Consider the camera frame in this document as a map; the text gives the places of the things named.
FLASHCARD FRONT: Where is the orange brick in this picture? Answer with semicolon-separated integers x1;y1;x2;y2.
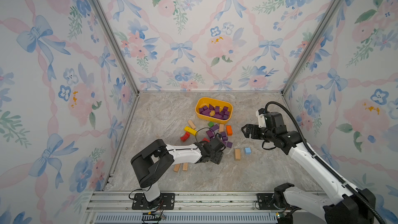
226;125;233;136

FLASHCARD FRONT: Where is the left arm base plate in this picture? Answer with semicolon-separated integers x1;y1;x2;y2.
132;193;175;210

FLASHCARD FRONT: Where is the natural wood long brick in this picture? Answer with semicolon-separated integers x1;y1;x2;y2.
173;164;181;172
182;163;188;171

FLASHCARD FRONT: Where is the natural wood brick right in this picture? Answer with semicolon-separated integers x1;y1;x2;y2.
234;149;241;161

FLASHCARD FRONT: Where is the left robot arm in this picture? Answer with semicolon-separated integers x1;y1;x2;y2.
131;136;226;203

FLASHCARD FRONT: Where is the yellow long brick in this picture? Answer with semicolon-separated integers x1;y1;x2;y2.
184;126;197;136

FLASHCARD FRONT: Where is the red bridge brick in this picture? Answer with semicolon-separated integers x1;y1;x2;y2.
180;132;190;142

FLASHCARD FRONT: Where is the aluminium mounting rail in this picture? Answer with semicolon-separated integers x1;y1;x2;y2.
82;189;346;224

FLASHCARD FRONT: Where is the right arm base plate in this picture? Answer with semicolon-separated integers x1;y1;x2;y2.
255;193;278;210

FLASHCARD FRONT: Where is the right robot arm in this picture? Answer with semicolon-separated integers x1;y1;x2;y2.
241;109;384;224

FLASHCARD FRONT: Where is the light blue cube brick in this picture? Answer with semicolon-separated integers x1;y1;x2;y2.
244;147;251;155

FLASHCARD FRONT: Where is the natural wood long brick left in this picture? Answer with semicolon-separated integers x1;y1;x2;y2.
173;164;181;172

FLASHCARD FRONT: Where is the natural wood brick top left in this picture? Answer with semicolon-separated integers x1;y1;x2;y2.
188;120;197;129

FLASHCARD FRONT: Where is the purple long brick top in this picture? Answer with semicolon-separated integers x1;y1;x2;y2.
210;124;219;132

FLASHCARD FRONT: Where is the yellow plastic storage bin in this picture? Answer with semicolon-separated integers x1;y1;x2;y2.
195;97;233;124

